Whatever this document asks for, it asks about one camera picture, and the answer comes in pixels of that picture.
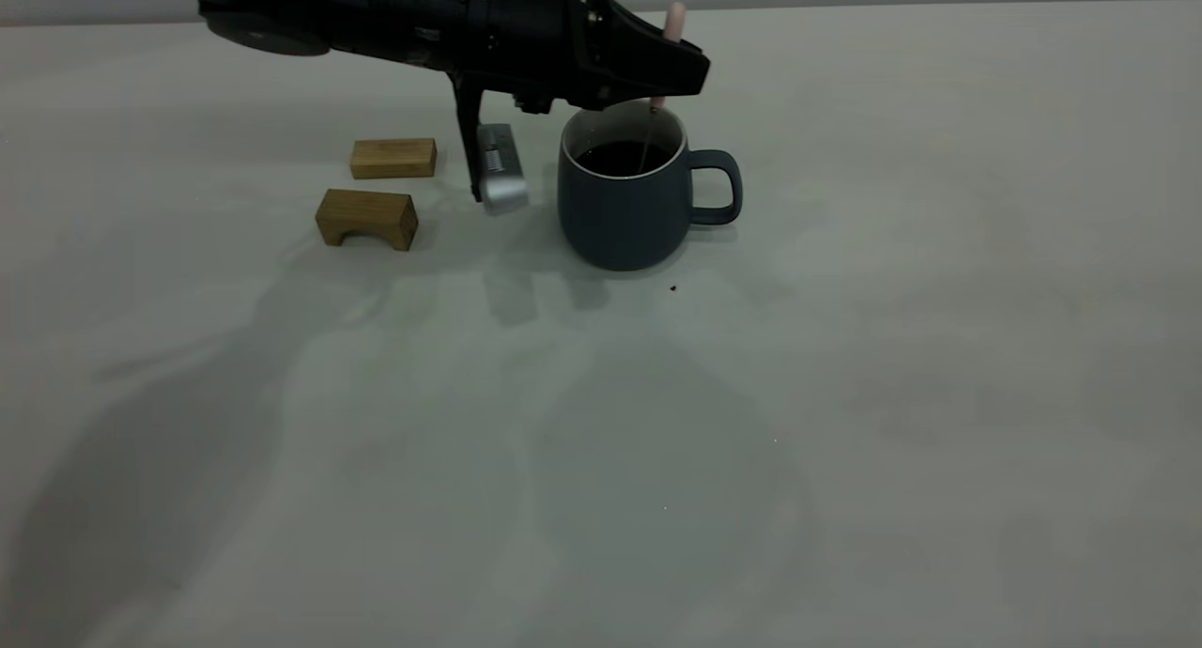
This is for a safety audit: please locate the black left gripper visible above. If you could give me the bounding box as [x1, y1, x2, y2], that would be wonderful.
[449, 0, 712, 116]

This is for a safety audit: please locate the pink-handled metal spoon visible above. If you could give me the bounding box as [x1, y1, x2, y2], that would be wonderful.
[639, 2, 688, 175]

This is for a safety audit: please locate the dark grey ceramic mug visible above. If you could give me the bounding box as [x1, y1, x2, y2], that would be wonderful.
[557, 100, 744, 272]

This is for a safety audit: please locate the flat wooden block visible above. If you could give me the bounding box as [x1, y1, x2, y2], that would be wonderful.
[350, 138, 439, 180]

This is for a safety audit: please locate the arched wooden block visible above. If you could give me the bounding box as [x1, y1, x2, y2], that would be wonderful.
[316, 189, 419, 253]

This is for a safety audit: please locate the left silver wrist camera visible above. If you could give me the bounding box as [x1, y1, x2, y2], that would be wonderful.
[475, 122, 531, 217]

